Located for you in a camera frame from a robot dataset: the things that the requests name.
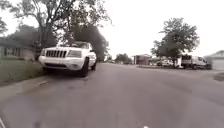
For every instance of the pale garage building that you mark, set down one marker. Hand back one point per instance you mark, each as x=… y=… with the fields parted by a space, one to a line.
x=216 y=60

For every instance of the large leafy tree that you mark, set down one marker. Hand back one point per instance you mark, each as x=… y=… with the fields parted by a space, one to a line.
x=46 y=20

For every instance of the dark leafy tree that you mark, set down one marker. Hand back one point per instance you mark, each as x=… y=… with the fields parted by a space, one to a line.
x=93 y=40

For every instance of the white van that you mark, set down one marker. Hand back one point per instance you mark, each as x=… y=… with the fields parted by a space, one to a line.
x=193 y=61

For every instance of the pale concrete kerb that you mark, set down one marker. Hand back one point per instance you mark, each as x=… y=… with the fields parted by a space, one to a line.
x=20 y=86

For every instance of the brick building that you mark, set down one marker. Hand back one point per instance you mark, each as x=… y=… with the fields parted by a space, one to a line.
x=142 y=59

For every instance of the round leafy tree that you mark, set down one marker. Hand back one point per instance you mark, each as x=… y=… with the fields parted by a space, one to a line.
x=176 y=38

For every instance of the grass lawn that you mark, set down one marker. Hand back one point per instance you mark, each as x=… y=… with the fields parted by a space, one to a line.
x=16 y=69

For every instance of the grey asphalt road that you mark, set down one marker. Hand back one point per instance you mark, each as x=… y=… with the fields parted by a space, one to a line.
x=133 y=96

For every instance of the white car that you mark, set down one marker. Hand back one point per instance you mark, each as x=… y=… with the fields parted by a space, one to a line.
x=66 y=57

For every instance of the low house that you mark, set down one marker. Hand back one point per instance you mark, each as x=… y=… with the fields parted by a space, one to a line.
x=13 y=50

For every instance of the distant trees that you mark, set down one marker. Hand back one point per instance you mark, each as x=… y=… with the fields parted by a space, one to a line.
x=122 y=58

